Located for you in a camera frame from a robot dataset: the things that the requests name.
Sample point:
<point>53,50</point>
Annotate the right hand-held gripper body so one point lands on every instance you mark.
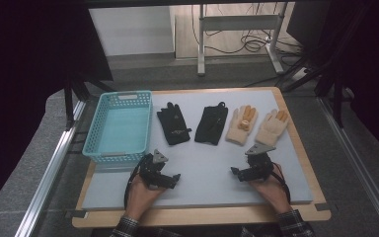
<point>260,164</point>

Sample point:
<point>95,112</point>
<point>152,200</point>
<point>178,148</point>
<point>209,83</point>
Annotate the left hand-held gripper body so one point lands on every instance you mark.
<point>151,168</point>

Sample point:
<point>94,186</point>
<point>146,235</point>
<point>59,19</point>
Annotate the teal plastic basket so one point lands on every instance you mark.
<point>121,131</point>

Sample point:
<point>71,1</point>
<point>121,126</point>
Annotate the black glove with white print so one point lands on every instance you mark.
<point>174,126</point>

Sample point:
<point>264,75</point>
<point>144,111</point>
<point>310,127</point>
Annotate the plain black glove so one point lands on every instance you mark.
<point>212,125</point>

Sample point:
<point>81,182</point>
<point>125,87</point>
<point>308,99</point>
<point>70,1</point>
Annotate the person's right hand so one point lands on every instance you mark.
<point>271,192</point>

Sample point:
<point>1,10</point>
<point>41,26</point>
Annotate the person's left hand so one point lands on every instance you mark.
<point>141,197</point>

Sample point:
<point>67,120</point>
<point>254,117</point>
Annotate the light grey foam mat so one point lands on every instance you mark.
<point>207,184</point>

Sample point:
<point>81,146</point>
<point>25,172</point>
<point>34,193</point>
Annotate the beige glove with orange fingertips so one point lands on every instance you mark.
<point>271,128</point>

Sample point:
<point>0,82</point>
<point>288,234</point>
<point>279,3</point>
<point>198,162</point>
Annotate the beige glove with orange ornament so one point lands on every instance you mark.
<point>240,126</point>

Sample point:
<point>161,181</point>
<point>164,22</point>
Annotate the black tripod stand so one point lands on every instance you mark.
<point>74,95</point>
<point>329,75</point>

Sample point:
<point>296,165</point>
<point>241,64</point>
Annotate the white panel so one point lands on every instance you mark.
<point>131,29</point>

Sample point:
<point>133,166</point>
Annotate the black curtain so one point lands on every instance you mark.
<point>36,82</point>
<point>371,65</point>

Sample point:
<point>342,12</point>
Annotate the aluminium rail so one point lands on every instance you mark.
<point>51,168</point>
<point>358,164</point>

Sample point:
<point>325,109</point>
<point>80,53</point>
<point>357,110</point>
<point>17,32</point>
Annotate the white metal desk frame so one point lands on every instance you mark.
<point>240,23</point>

